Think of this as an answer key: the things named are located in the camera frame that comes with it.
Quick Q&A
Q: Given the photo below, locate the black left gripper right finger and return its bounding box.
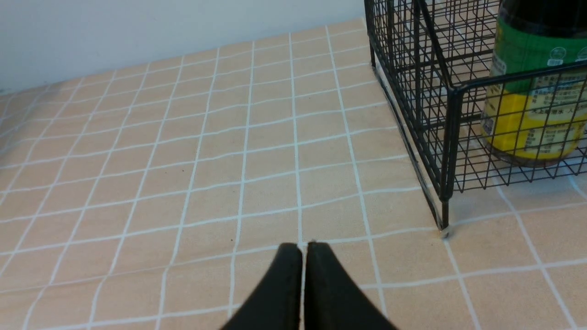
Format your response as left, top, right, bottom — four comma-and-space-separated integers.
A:
304, 242, 397, 330

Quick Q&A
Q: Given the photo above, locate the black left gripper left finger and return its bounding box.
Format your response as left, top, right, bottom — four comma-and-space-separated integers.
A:
222, 243, 303, 330

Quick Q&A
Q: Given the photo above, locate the yellow-capped oyster sauce bottle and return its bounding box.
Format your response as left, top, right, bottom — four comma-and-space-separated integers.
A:
482, 0, 587, 168

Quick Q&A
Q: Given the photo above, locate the black wire mesh shelf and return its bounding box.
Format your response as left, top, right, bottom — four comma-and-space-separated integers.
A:
364, 0, 586, 231

